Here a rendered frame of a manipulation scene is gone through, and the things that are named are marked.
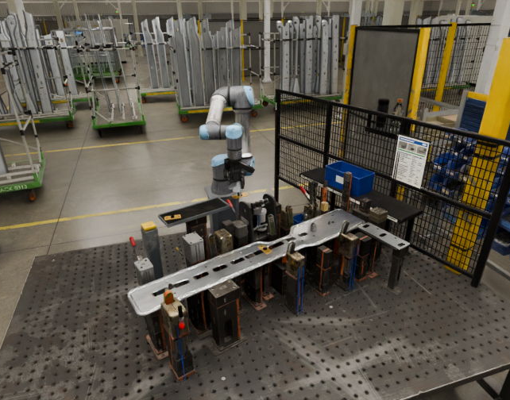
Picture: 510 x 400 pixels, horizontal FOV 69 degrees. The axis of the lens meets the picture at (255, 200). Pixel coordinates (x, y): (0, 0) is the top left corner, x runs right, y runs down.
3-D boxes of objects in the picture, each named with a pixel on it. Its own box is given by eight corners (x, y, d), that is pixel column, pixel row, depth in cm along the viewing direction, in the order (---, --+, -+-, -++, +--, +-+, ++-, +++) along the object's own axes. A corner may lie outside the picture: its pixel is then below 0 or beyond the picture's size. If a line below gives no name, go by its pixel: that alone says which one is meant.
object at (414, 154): (421, 190, 224) (431, 141, 210) (390, 178, 241) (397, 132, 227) (423, 190, 225) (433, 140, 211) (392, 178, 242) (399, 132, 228)
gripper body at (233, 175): (223, 178, 190) (222, 156, 185) (238, 175, 194) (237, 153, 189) (229, 184, 184) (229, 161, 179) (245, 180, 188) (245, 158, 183)
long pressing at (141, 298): (141, 322, 152) (141, 319, 151) (124, 292, 169) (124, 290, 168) (368, 223, 221) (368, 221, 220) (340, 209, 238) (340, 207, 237)
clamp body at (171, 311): (179, 386, 158) (168, 322, 142) (165, 363, 169) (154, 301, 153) (201, 374, 163) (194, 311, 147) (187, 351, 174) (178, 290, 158)
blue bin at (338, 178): (357, 197, 244) (359, 178, 238) (323, 182, 266) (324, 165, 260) (372, 190, 252) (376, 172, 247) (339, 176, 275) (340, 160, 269)
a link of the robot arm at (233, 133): (242, 124, 181) (241, 128, 174) (243, 145, 186) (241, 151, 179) (226, 124, 182) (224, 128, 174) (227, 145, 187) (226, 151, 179)
